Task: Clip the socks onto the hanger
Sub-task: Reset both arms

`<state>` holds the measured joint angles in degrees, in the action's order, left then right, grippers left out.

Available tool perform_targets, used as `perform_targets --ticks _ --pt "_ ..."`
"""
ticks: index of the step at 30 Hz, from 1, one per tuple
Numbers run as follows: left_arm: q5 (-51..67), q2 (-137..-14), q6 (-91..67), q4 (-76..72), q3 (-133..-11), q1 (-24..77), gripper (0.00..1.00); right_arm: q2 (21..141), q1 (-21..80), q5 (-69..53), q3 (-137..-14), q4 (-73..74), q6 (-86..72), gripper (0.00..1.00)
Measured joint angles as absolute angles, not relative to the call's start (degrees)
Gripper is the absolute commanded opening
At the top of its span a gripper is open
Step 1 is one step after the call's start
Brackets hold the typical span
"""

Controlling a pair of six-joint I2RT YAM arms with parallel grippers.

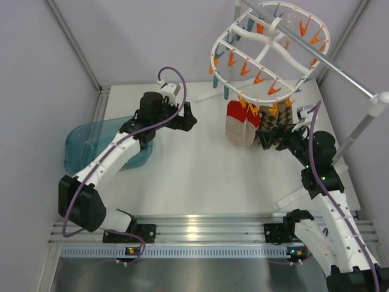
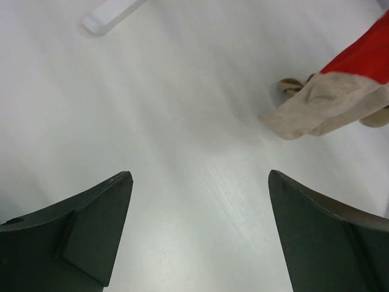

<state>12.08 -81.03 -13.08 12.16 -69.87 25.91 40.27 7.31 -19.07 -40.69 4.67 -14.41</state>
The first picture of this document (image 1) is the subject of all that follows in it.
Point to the teal clip near rim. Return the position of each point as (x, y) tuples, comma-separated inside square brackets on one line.
[(226, 92)]

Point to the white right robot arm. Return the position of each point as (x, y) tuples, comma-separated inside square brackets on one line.
[(346, 261)]

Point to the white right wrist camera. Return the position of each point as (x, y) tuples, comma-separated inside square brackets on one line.
[(305, 113)]

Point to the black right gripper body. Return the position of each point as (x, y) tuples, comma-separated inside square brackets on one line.
[(293, 140)]

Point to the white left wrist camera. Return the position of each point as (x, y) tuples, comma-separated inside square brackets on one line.
[(169, 90)]

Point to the beige red patterned sock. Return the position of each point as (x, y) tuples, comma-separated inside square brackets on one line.
[(253, 120)]

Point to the white round clip hanger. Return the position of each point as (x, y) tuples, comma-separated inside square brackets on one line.
[(236, 69)]

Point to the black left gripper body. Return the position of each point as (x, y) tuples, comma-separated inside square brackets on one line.
[(182, 122)]

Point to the brown argyle sock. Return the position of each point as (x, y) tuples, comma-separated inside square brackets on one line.
[(269, 117), (285, 115)]

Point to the teal plastic basket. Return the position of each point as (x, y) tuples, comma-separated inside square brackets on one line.
[(86, 142)]

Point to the orange clip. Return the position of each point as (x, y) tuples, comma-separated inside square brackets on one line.
[(242, 101), (274, 108)]

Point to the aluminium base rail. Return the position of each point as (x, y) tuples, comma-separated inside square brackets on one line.
[(186, 236)]

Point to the metal drying rack stand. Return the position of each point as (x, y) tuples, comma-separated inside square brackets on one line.
[(349, 79)]

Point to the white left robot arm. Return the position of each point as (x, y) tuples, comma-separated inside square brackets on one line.
[(80, 197)]

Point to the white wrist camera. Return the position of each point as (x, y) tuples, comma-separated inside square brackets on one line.
[(305, 113), (169, 90)]

